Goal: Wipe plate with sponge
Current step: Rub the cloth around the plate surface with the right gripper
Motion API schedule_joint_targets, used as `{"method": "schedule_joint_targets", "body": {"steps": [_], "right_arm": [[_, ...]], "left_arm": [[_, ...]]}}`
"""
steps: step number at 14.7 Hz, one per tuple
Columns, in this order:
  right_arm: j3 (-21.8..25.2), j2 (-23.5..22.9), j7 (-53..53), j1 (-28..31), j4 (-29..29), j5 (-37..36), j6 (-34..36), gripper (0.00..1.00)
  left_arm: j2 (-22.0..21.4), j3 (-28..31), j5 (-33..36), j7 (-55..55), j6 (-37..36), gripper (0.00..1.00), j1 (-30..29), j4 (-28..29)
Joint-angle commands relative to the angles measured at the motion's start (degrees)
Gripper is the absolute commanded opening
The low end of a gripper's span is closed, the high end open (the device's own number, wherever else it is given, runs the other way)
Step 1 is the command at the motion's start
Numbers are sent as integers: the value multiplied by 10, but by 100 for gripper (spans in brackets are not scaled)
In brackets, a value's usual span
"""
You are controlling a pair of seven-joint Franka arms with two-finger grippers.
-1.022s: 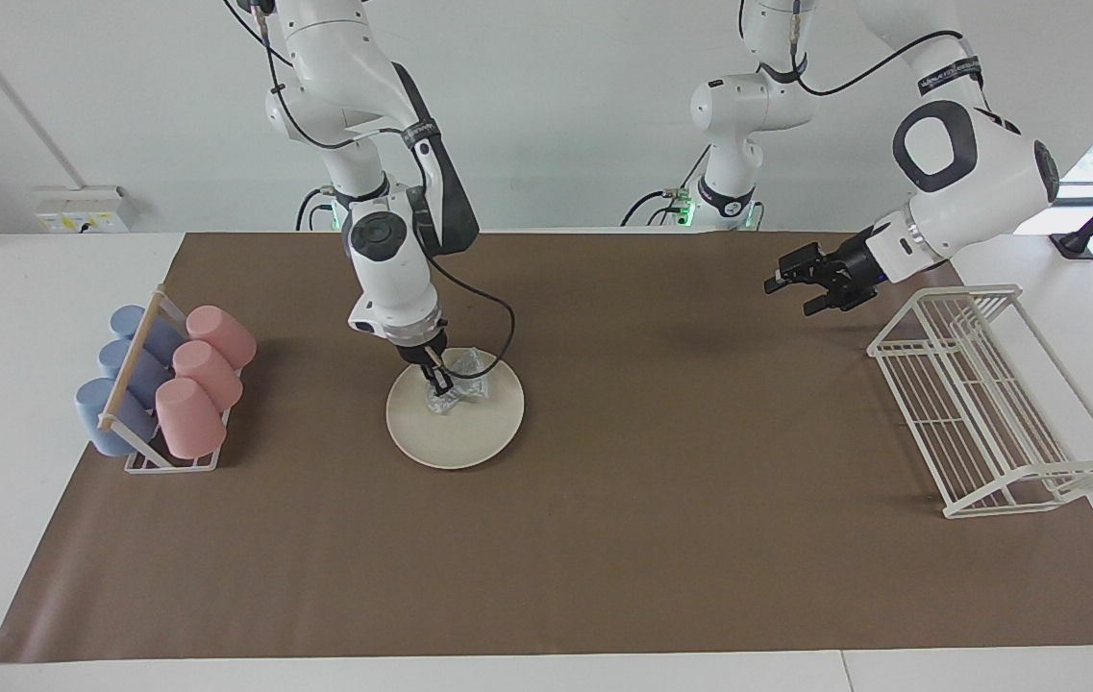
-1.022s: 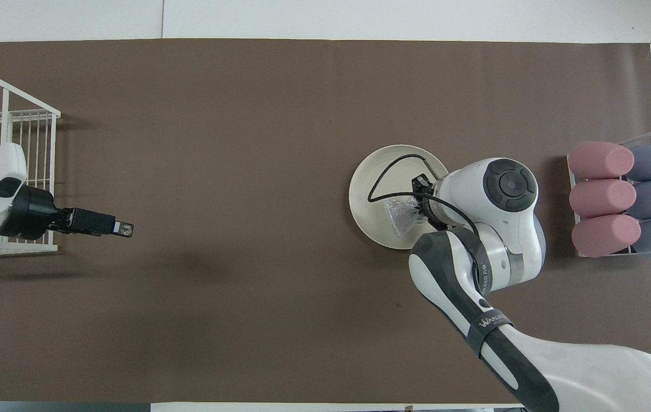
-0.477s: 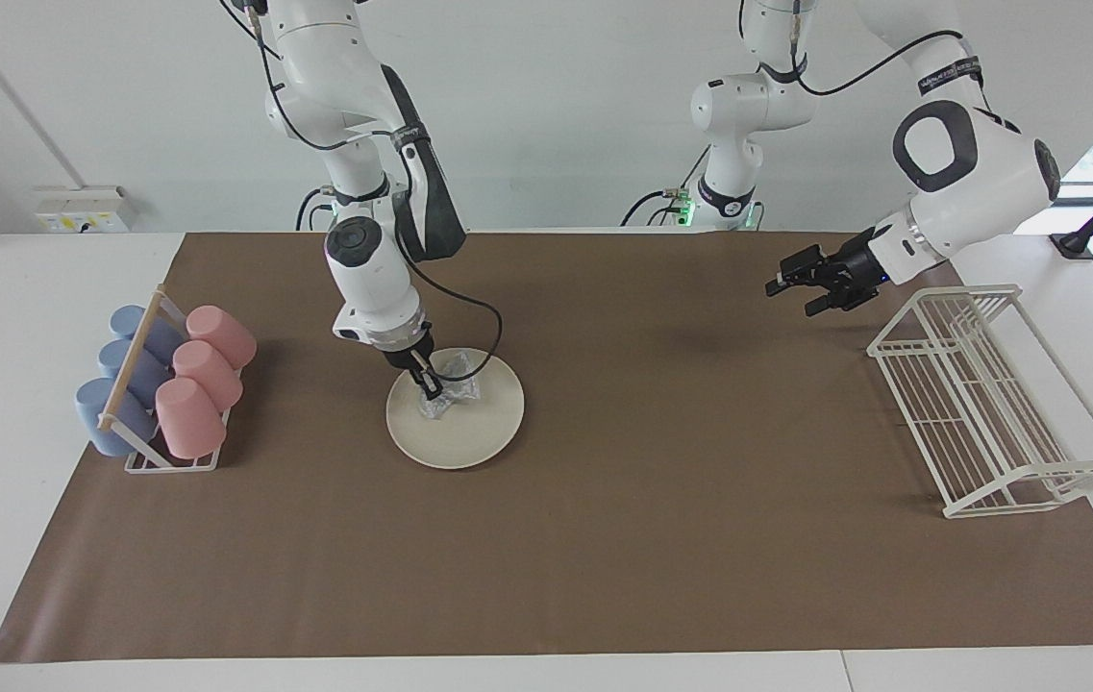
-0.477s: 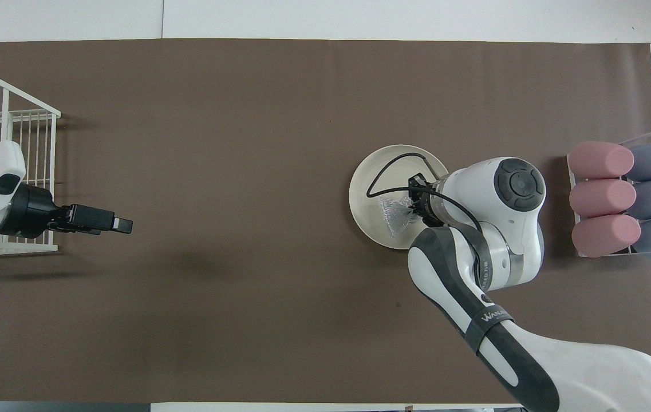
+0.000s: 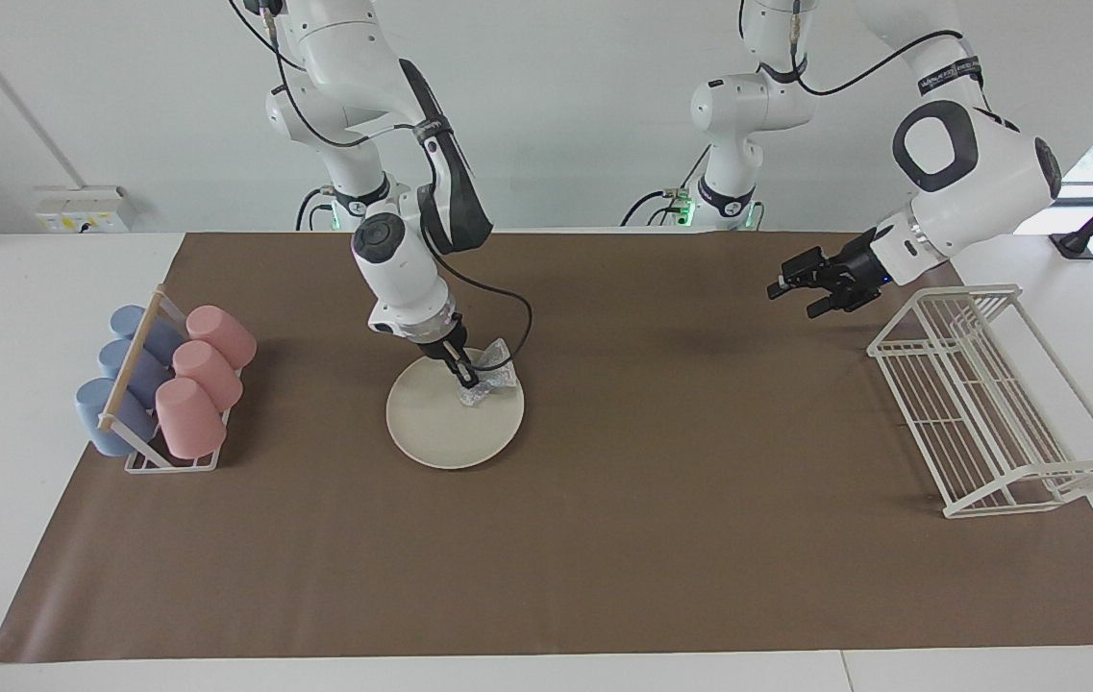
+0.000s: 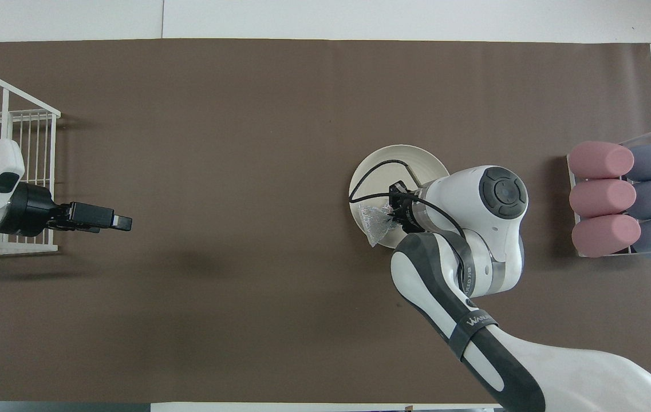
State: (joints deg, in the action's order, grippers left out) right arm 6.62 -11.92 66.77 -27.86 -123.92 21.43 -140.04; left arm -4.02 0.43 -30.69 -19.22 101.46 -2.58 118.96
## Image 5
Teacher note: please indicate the white wall power outlet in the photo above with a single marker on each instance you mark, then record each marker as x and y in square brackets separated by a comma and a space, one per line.
[80, 210]

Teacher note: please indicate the cream round plate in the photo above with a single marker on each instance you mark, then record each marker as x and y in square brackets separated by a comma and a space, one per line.
[440, 428]

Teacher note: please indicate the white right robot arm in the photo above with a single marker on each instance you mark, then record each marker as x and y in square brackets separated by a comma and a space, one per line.
[402, 269]

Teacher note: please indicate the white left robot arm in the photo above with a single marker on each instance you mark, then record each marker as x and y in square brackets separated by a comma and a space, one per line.
[988, 163]

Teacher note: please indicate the cup holder rack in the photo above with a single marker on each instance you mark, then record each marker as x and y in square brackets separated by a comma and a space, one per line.
[131, 360]

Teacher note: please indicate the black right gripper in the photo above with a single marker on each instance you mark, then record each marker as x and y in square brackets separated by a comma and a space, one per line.
[438, 336]

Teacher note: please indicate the brown table mat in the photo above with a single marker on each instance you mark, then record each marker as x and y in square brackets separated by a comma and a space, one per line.
[652, 538]

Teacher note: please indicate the blue plastic cup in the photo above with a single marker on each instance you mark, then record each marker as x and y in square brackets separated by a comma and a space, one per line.
[126, 319]
[94, 408]
[150, 377]

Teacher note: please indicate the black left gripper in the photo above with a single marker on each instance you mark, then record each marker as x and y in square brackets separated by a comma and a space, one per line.
[839, 274]

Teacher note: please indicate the clear plastic wrapper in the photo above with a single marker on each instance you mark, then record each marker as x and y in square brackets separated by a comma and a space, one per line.
[496, 380]

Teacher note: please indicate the pink plastic cup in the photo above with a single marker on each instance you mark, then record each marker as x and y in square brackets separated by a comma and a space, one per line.
[210, 370]
[224, 332]
[188, 418]

